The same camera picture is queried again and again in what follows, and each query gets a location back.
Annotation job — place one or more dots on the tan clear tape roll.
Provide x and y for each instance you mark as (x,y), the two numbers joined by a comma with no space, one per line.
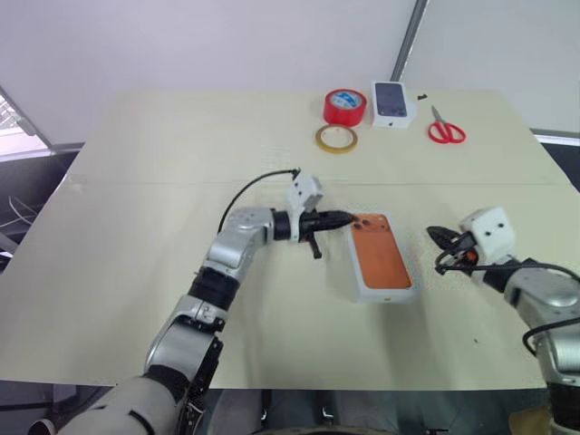
(319,138)

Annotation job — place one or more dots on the grey vertical post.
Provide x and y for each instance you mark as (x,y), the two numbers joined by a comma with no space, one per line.
(408,41)

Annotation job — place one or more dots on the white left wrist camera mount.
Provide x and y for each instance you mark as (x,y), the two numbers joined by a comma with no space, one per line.
(306,188)

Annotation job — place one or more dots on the white box purple phone print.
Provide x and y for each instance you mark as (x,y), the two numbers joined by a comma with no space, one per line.
(392,104)

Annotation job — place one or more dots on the grey slanted window frame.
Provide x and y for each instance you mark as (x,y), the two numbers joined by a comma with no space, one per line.
(27,122)

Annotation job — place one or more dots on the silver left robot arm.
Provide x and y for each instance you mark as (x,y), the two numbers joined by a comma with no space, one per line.
(235,244)

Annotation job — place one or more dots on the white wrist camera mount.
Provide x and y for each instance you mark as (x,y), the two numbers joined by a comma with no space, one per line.
(306,188)
(491,233)

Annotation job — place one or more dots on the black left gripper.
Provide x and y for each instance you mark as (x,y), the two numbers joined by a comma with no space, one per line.
(313,222)

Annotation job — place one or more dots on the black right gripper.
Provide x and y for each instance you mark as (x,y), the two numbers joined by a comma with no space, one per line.
(462,251)

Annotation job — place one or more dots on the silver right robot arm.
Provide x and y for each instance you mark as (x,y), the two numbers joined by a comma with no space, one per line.
(544,294)

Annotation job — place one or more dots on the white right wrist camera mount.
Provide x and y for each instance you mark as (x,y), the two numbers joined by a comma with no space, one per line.
(491,233)

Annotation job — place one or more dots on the red tape roll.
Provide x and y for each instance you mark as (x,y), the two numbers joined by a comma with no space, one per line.
(335,113)

